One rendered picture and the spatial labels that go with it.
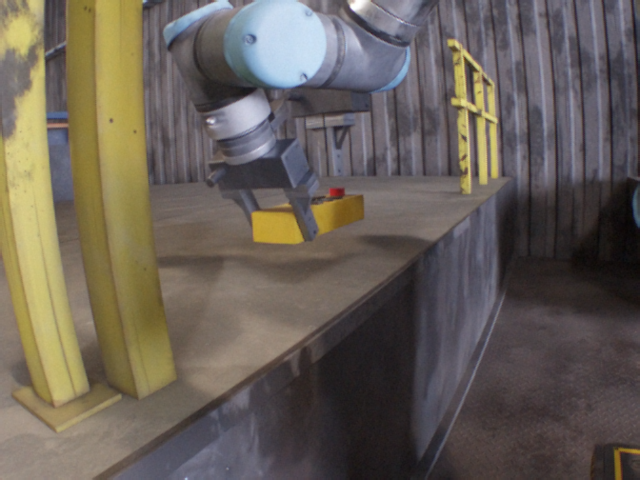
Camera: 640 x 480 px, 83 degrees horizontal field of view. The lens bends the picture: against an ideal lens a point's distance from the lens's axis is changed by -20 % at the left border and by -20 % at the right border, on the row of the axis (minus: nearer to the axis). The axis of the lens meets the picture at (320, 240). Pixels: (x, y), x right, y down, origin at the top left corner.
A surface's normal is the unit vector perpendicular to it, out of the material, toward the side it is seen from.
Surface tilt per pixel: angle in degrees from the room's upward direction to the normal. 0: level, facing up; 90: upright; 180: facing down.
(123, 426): 0
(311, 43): 102
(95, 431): 0
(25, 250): 90
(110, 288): 90
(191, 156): 90
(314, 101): 90
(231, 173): 120
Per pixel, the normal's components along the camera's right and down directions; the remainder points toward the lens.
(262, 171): -0.40, 0.66
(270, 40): 0.57, 0.33
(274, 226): -0.49, 0.19
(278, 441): 0.87, 0.04
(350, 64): 0.57, 0.57
